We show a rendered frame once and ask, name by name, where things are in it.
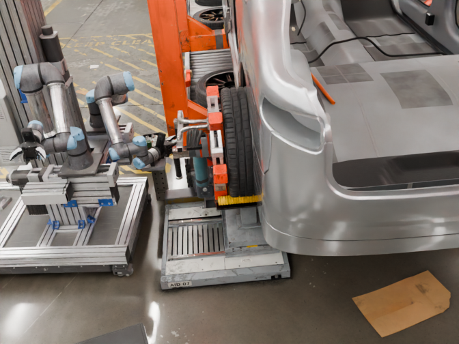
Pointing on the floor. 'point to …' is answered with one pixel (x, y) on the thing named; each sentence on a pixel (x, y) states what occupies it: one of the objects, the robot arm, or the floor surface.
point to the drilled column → (160, 181)
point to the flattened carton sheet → (404, 303)
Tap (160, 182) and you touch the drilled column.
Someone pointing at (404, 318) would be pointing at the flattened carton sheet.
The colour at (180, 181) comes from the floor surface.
